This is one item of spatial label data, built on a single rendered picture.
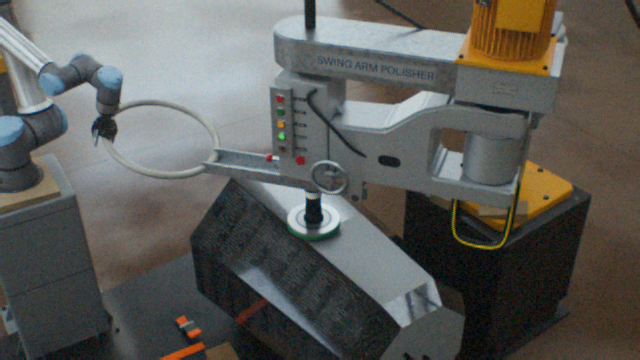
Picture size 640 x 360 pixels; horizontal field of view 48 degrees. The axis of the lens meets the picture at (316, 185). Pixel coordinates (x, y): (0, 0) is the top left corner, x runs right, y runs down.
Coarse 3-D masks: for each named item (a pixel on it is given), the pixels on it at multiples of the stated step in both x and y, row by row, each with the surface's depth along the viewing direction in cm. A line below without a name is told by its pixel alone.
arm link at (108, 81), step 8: (96, 72) 271; (104, 72) 269; (112, 72) 271; (120, 72) 272; (96, 80) 270; (104, 80) 267; (112, 80) 268; (120, 80) 270; (96, 88) 272; (104, 88) 270; (112, 88) 270; (120, 88) 273; (96, 96) 275; (104, 96) 272; (112, 96) 272; (120, 96) 277; (104, 104) 274; (112, 104) 275
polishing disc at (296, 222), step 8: (296, 208) 299; (304, 208) 299; (328, 208) 299; (288, 216) 295; (296, 216) 295; (328, 216) 295; (336, 216) 294; (288, 224) 293; (296, 224) 290; (304, 224) 290; (320, 224) 290; (328, 224) 290; (336, 224) 290; (296, 232) 288; (304, 232) 286; (312, 232) 286; (320, 232) 286; (328, 232) 287
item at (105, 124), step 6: (102, 114) 278; (108, 114) 283; (114, 114) 281; (96, 120) 283; (102, 120) 281; (108, 120) 281; (114, 120) 286; (96, 126) 281; (102, 126) 281; (108, 126) 282; (114, 126) 284; (102, 132) 284; (108, 132) 283; (108, 138) 285
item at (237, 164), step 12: (228, 156) 298; (240, 156) 296; (252, 156) 293; (264, 156) 291; (216, 168) 289; (228, 168) 287; (240, 168) 285; (252, 168) 292; (264, 168) 292; (276, 168) 291; (252, 180) 286; (264, 180) 284; (276, 180) 281; (288, 180) 279; (300, 180) 277; (348, 192) 273
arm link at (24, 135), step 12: (0, 120) 304; (12, 120) 304; (24, 120) 308; (0, 132) 298; (12, 132) 298; (24, 132) 304; (0, 144) 298; (12, 144) 300; (24, 144) 305; (36, 144) 310; (0, 156) 302; (12, 156) 303; (24, 156) 307
